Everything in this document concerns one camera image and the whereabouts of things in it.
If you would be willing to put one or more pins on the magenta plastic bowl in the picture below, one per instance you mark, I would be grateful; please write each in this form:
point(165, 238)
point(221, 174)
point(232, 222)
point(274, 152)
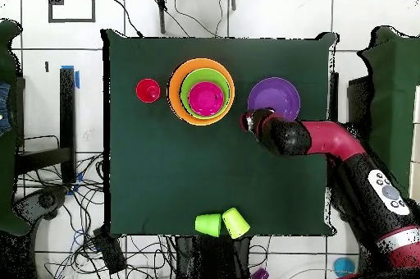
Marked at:
point(205, 98)

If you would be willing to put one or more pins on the green plastic bowl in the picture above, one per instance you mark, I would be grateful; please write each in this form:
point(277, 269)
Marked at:
point(203, 74)

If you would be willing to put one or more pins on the orange plastic bowl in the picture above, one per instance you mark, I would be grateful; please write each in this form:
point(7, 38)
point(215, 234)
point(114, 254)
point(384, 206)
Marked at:
point(174, 95)

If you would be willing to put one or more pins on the yellow-green plastic cup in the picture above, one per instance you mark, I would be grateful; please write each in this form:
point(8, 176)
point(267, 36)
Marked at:
point(236, 225)

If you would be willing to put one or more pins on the red plastic cup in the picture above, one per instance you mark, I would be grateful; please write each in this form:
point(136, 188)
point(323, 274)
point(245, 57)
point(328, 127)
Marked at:
point(144, 87)

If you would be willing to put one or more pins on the green plastic cup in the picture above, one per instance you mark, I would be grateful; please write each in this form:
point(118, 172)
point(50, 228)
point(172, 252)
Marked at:
point(208, 224)

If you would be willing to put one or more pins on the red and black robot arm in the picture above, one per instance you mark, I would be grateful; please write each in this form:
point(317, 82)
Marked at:
point(334, 138)

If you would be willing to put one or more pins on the dark green tablecloth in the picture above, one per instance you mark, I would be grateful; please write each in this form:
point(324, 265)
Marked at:
point(197, 167)

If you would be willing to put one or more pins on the black metal stand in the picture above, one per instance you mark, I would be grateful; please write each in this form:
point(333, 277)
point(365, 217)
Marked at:
point(333, 95)
point(67, 111)

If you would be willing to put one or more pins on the black tripod stand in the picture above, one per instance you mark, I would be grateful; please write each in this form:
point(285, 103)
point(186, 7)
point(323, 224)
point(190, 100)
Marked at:
point(161, 13)

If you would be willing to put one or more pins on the green cloth covered table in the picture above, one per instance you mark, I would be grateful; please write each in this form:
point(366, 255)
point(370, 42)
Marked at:
point(393, 95)
point(6, 160)

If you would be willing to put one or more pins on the white box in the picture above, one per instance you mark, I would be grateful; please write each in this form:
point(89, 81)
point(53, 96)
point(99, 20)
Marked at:
point(416, 147)

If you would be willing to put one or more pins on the blue tape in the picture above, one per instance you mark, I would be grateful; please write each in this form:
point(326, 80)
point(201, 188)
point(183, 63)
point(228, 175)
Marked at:
point(77, 78)

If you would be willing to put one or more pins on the blue round floor object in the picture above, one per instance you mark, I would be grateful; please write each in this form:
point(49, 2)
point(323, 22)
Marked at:
point(344, 267)

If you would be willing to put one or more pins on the black power box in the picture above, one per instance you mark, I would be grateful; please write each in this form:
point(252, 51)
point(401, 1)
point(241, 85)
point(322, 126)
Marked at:
point(110, 252)

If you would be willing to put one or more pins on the blue denim fabric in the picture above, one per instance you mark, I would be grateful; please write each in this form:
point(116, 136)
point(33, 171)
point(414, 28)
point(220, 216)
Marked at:
point(5, 108)

